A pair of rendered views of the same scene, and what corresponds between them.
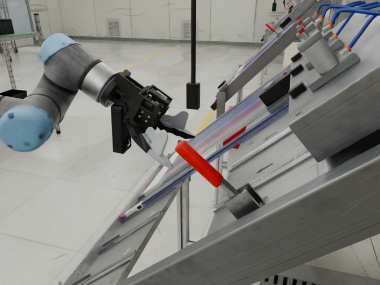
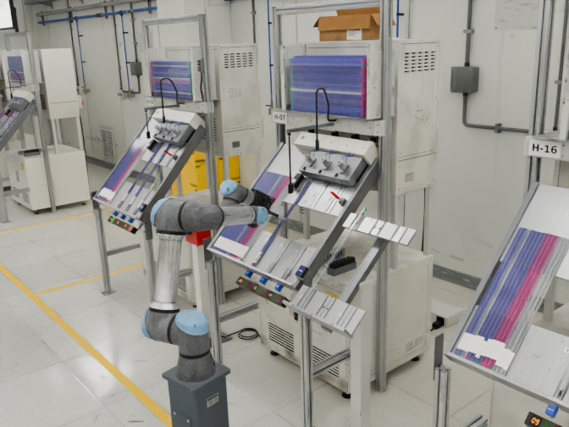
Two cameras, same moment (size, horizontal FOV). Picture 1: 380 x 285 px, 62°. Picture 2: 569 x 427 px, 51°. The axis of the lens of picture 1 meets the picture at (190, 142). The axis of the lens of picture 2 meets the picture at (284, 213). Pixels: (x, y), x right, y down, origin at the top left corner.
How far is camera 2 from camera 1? 2.48 m
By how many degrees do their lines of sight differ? 53
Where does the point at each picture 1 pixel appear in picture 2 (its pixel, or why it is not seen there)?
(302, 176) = (348, 191)
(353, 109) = (356, 174)
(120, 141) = not seen: hidden behind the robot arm
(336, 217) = (361, 193)
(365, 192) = (364, 186)
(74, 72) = (244, 193)
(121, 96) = (256, 199)
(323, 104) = (351, 174)
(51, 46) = (234, 185)
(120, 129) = not seen: hidden behind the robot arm
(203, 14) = not seen: outside the picture
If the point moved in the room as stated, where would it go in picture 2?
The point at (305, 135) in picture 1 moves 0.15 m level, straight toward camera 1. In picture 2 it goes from (350, 181) to (373, 187)
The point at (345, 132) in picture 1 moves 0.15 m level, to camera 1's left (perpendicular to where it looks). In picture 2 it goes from (355, 179) to (339, 185)
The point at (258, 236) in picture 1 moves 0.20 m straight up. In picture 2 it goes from (352, 203) to (352, 159)
